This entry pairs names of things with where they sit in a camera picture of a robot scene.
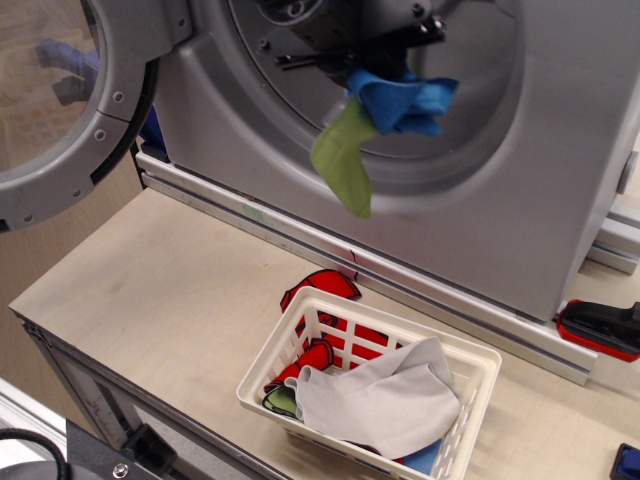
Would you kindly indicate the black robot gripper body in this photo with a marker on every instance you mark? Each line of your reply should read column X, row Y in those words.
column 345, row 36

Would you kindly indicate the blue cloth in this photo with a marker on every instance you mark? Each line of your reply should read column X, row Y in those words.
column 407, row 105
column 422, row 460

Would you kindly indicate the grey toy washing machine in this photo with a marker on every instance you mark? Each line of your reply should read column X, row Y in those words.
column 504, row 203

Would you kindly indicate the grey round machine door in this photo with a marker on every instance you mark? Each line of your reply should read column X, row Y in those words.
column 78, row 80

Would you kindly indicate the white plastic laundry basket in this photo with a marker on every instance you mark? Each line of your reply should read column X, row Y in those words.
column 312, row 312

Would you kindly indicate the red cloth with black trim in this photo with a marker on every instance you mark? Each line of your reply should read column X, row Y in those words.
column 320, row 352

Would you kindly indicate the grey cloth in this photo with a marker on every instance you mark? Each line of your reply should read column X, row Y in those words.
column 395, row 404

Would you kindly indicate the green cloth with black trim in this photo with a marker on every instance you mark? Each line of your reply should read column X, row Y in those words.
column 281, row 401

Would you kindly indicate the red and black clamp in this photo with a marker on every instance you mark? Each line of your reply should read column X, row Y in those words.
column 602, row 328

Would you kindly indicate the blue and black clamp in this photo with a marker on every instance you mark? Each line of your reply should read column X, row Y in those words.
column 626, row 465

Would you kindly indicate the aluminium rail base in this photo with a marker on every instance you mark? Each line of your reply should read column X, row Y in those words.
column 535, row 341

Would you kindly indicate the aluminium table frame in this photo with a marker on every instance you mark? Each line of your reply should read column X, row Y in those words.
column 138, row 424

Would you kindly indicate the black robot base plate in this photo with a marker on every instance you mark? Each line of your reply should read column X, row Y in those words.
column 100, row 457

